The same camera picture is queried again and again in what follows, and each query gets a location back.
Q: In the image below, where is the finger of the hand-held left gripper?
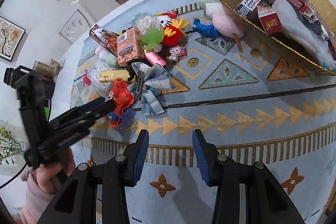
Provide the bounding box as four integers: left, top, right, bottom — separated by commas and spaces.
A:
36, 101, 116, 159
49, 96, 107, 130

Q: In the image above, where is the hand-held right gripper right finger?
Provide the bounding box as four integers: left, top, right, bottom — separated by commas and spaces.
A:
192, 129, 306, 224

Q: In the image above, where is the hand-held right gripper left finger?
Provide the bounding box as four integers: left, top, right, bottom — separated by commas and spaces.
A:
38, 129, 150, 224

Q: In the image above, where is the orange fabric toy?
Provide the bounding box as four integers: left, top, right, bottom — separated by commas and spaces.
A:
106, 78, 135, 128

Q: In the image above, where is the blue plush toy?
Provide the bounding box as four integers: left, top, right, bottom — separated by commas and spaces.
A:
192, 17, 220, 39
272, 0, 336, 71

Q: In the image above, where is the glossy patterned long box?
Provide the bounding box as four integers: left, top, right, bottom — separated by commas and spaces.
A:
89, 24, 119, 54
299, 2, 330, 40

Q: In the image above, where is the person's left hand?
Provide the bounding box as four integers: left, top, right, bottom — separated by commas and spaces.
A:
35, 147, 76, 194

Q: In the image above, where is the green box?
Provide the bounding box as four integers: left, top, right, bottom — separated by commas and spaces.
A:
43, 99, 52, 120

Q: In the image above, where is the glass pitcher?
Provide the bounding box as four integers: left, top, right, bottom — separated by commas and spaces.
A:
34, 60, 46, 76

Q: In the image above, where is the red sticky toy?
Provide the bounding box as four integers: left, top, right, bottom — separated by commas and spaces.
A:
83, 70, 93, 87

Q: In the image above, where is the glass mug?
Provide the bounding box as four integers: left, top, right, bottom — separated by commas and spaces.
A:
43, 59, 60, 78

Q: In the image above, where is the purple rubber toy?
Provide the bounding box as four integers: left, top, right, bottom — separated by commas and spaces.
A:
120, 108, 136, 133

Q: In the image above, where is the gold cylinder tube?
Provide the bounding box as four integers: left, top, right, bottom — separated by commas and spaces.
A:
99, 70, 137, 83

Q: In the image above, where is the flower arrangement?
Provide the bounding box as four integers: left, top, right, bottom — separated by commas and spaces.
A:
0, 120, 27, 175

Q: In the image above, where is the patterned blue mat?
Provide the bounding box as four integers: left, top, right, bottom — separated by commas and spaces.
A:
70, 0, 336, 224

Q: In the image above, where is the mint plush ball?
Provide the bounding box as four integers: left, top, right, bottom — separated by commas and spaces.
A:
95, 45, 119, 67

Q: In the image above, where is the black rubber toy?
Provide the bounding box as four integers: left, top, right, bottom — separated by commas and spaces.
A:
125, 63, 140, 82

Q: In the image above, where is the large framed picture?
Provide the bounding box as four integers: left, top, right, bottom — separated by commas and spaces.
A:
0, 15, 26, 62

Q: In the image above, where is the plaid bow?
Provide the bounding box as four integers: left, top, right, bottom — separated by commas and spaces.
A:
127, 62, 173, 116

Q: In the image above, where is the small orange box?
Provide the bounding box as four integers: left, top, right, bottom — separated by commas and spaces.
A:
116, 27, 147, 66

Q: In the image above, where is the white chair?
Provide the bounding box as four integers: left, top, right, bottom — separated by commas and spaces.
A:
58, 8, 97, 44

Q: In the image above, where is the pink tube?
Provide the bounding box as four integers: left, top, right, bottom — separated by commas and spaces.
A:
145, 51, 168, 67

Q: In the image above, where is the green squishy toy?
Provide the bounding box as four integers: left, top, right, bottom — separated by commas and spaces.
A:
135, 15, 165, 50

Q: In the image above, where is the red chicken plush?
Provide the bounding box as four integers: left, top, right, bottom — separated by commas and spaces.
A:
161, 17, 190, 46

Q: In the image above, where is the white cat plush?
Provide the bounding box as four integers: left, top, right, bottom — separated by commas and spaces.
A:
156, 11, 179, 28

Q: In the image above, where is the pink plush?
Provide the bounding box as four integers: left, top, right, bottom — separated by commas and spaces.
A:
211, 10, 245, 53

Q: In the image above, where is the white plush ball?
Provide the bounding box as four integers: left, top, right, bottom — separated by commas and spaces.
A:
204, 2, 224, 18

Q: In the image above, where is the black cable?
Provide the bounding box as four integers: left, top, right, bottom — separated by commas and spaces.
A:
0, 163, 27, 189

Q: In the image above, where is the small pink doll keychain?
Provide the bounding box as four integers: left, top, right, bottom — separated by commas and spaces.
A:
167, 45, 187, 65

